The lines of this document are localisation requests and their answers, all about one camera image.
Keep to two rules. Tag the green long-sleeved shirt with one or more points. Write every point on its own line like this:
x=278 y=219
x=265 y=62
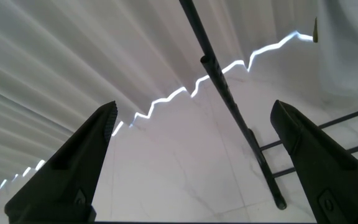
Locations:
x=315 y=31

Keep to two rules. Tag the black clothes rack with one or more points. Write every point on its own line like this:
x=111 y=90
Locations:
x=227 y=93

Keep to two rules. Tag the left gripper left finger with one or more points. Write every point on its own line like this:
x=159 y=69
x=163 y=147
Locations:
x=67 y=174

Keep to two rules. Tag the pale grey shorts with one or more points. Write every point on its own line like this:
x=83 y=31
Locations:
x=350 y=46

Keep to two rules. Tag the white curtain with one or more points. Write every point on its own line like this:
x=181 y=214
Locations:
x=73 y=46

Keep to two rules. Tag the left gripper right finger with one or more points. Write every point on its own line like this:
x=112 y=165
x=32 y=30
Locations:
x=331 y=174

